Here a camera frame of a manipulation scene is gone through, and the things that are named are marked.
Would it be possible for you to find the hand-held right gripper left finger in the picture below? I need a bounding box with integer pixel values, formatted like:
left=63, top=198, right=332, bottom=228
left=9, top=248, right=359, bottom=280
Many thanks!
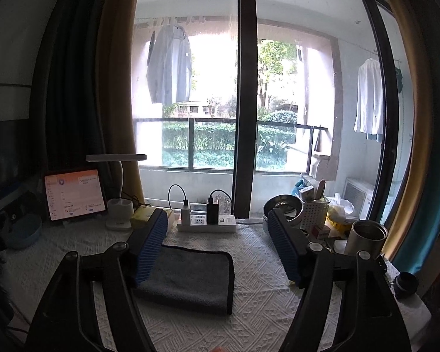
left=24, top=208, right=169, bottom=352

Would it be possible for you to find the light blue hanging shirt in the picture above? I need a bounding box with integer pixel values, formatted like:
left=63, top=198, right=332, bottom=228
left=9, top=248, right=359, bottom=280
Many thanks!
left=145, top=23, right=193, bottom=105

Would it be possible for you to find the white hanging shirt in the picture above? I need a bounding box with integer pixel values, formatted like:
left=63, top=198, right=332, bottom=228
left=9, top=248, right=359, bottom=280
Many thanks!
left=353, top=57, right=385, bottom=143

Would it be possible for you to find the steel cup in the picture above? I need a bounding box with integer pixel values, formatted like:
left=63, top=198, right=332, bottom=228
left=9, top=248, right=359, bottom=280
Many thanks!
left=343, top=220, right=388, bottom=258

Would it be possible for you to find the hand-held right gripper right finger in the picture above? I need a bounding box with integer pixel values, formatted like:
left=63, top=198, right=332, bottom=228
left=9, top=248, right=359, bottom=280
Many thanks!
left=268, top=208, right=412, bottom=352

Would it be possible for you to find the white charger with black cable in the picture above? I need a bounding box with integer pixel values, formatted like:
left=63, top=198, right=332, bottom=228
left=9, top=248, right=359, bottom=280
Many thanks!
left=168, top=184, right=193, bottom=226

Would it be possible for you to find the tablet with lit screen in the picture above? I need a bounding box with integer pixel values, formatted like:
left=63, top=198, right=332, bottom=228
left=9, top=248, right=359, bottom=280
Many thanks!
left=43, top=169, right=108, bottom=222

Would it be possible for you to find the blue bowl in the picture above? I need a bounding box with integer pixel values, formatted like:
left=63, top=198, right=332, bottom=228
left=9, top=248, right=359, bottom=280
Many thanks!
left=5, top=214, right=42, bottom=248

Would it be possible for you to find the white power strip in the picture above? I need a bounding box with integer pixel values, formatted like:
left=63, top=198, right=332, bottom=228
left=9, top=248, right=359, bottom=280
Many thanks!
left=177, top=214, right=237, bottom=233

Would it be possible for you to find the white plastic bag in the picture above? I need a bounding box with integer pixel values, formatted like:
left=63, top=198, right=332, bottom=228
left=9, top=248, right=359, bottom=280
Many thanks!
left=327, top=192, right=358, bottom=224

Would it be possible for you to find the yellow curtain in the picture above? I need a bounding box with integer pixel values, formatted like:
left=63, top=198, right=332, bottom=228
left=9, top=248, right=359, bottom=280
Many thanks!
left=95, top=0, right=147, bottom=206

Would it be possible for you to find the dark curtain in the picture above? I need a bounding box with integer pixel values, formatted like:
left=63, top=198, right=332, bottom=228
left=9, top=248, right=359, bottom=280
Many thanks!
left=31, top=0, right=112, bottom=213

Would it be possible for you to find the white air conditioner unit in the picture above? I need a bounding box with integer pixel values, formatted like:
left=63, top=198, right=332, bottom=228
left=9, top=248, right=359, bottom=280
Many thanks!
left=342, top=177, right=375, bottom=221

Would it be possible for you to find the white desk lamp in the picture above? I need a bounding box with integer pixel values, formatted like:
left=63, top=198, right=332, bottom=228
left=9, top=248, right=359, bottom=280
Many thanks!
left=86, top=153, right=147, bottom=231

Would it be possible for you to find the steel bowl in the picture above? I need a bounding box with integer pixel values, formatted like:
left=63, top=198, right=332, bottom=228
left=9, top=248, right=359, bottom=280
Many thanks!
left=262, top=194, right=304, bottom=233

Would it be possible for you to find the balcony railing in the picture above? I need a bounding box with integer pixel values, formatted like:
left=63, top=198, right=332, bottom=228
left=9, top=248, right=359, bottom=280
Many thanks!
left=134, top=116, right=329, bottom=173

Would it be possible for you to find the white textured table cloth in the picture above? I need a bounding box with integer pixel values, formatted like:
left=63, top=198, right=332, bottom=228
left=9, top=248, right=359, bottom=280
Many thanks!
left=0, top=216, right=431, bottom=352

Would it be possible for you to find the teal curtain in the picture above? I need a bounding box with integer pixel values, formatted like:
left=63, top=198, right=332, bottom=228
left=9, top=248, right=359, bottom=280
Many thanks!
left=392, top=176, right=440, bottom=275

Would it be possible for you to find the grey towel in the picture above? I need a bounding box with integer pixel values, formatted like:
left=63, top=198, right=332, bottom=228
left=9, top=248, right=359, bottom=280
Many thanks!
left=134, top=244, right=235, bottom=316

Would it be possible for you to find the white perforated utensil basket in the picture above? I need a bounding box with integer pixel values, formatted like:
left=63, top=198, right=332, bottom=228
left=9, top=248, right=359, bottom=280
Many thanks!
left=300, top=196, right=331, bottom=231

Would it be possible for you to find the black lens cap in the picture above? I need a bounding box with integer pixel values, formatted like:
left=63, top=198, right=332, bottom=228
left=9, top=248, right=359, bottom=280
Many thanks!
left=393, top=271, right=419, bottom=299

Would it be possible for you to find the yellow box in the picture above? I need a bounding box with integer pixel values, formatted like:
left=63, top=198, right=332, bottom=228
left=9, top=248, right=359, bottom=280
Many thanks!
left=130, top=206, right=174, bottom=232

